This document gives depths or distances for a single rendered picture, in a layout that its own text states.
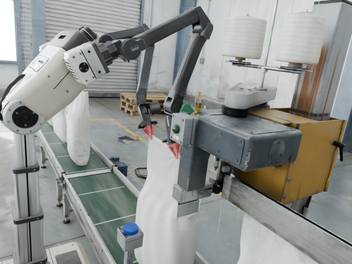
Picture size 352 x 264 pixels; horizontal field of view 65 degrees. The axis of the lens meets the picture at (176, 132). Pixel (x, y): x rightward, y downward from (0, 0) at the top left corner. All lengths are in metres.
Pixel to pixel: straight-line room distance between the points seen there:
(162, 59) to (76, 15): 2.98
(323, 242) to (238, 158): 0.31
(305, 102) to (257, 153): 0.49
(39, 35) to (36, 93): 6.62
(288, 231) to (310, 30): 0.62
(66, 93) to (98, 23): 7.42
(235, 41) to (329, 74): 0.37
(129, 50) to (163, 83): 8.57
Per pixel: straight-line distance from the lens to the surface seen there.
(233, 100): 0.93
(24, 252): 1.65
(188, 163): 0.93
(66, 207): 2.62
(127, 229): 1.13
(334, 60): 1.21
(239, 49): 1.15
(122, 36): 1.72
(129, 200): 2.25
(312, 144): 1.11
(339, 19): 1.20
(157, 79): 9.53
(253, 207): 0.98
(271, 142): 0.80
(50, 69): 1.20
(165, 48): 9.58
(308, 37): 1.00
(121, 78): 8.88
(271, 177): 1.08
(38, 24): 7.84
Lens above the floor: 1.52
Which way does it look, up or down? 16 degrees down
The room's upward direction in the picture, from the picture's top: 6 degrees clockwise
